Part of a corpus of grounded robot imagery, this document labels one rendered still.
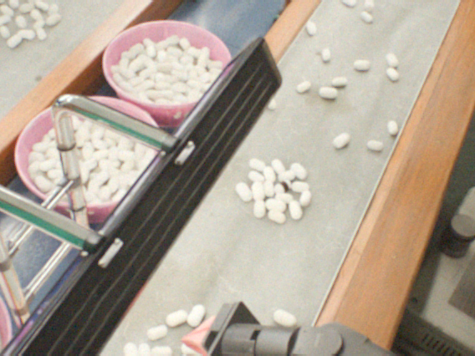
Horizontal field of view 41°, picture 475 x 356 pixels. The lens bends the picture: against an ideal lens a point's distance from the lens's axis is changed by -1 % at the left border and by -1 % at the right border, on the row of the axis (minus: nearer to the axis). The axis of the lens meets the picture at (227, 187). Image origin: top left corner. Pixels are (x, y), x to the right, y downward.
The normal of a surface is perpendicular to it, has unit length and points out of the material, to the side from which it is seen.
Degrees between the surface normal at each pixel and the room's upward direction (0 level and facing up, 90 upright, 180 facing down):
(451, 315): 0
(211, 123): 58
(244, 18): 0
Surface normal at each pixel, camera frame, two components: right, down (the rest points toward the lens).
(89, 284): 0.82, 0.04
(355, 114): 0.08, -0.62
